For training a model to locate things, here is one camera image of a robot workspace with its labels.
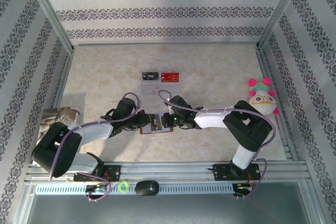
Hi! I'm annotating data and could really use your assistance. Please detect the beige paperback book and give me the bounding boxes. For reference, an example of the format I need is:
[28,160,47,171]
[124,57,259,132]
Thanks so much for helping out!
[36,105,81,146]

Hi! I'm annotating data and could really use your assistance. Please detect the red VIP card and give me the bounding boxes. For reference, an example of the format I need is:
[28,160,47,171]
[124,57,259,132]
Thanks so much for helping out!
[160,72,180,83]

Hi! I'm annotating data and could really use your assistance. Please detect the silver metal frame post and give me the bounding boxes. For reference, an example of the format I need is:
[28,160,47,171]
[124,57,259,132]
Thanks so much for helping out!
[258,0,308,49]
[23,0,76,55]

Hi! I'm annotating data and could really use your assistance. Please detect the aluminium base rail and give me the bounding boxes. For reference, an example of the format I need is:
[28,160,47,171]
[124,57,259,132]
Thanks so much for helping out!
[25,160,308,184]

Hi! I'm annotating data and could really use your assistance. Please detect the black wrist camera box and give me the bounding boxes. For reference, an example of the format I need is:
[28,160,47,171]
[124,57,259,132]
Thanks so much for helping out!
[116,98,138,116]
[169,95,188,112]

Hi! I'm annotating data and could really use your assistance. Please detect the black computer mouse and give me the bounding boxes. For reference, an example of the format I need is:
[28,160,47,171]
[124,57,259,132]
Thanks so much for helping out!
[134,180,160,197]

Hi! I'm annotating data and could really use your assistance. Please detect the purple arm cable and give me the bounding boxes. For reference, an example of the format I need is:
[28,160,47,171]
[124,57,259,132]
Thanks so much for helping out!
[48,92,142,203]
[158,89,276,200]

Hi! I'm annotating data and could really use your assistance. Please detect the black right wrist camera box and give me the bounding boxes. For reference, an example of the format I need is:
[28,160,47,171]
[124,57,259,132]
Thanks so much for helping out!
[169,95,188,112]

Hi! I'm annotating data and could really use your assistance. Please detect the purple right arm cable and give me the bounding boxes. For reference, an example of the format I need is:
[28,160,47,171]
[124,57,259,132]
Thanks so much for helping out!
[158,89,276,200]

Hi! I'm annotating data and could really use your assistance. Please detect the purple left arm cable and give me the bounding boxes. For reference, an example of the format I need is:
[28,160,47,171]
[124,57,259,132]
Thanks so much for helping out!
[48,92,142,203]

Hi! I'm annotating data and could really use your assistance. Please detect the green tape ring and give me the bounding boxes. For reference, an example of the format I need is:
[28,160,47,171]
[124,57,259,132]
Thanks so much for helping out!
[117,180,130,193]

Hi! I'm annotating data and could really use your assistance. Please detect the silver metal frame rail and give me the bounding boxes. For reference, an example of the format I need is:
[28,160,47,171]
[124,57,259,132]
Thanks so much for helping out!
[255,45,294,161]
[73,40,259,48]
[51,48,76,110]

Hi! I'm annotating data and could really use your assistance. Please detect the black plastic card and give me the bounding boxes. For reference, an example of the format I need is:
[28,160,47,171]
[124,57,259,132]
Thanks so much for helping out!
[150,114,162,132]

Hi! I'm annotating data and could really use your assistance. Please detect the clear acrylic card stand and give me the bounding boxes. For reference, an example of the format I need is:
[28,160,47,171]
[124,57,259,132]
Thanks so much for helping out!
[140,66,182,97]

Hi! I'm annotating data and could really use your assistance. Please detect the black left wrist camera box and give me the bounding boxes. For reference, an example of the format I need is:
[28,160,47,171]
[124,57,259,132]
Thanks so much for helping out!
[116,98,138,116]

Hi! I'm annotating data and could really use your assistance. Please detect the white plush toy, pink paws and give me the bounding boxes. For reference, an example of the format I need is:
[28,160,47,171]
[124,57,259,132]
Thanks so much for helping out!
[247,77,280,116]

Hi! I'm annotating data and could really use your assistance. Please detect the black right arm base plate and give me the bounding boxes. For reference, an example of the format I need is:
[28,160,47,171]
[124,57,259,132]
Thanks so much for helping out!
[212,163,259,182]

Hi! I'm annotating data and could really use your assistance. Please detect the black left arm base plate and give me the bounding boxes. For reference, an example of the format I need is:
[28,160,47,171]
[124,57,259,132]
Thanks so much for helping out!
[99,165,122,183]

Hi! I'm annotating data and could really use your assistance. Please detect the slotted grey cable duct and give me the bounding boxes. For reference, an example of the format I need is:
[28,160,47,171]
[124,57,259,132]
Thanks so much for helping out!
[35,183,235,196]

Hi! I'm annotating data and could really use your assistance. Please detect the black VIP card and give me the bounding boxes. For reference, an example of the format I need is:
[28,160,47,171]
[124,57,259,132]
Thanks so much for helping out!
[141,71,160,82]

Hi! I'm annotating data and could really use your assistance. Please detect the brown leather card holder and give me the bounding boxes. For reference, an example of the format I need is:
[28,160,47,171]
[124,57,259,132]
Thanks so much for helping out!
[140,113,174,135]

